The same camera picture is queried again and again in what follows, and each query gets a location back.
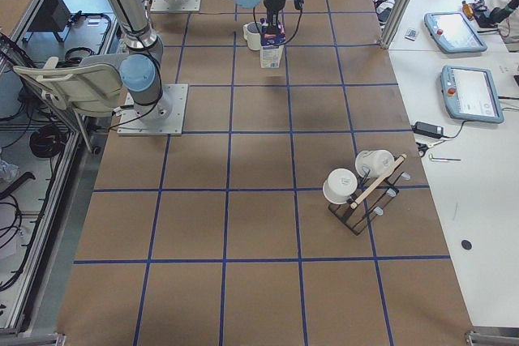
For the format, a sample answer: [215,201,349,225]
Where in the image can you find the hex key tool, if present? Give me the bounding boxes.
[429,154,461,163]

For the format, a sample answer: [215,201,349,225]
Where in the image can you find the aluminium frame post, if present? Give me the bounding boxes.
[380,0,430,51]

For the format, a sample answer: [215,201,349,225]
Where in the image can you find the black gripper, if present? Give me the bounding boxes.
[264,0,285,35]

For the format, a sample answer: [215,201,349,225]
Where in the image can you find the teach pendant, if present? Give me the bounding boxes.
[424,12,487,53]
[440,66,504,124]

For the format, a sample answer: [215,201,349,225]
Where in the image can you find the black box on floor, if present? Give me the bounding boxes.
[28,0,71,42]

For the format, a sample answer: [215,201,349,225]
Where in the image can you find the black scissors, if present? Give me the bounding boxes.
[416,140,444,158]

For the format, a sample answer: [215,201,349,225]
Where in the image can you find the black cable coil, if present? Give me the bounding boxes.
[29,122,62,159]

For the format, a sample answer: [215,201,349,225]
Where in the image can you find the white mug on rack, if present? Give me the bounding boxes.
[355,150,394,178]
[323,168,358,205]

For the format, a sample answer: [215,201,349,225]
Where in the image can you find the white mug on rack front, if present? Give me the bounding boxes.
[323,168,358,205]

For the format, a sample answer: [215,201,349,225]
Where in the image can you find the white mug on rack rear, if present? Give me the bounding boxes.
[355,150,394,178]

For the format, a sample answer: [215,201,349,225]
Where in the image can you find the teach pendant lower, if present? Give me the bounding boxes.
[440,66,504,124]

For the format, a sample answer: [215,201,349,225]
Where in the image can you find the black power adapter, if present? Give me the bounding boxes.
[412,122,444,139]

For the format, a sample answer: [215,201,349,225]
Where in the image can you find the white plastic chair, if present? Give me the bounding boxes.
[13,53,127,117]

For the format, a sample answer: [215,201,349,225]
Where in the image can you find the black mug rack wooden bar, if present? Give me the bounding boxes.
[327,154,410,236]

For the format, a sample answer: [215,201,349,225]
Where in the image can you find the teach pendant upper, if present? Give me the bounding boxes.
[424,12,487,53]

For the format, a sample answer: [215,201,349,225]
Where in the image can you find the white cup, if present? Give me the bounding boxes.
[242,21,261,51]

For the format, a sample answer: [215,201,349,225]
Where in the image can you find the milk carton green cap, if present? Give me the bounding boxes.
[260,18,286,68]

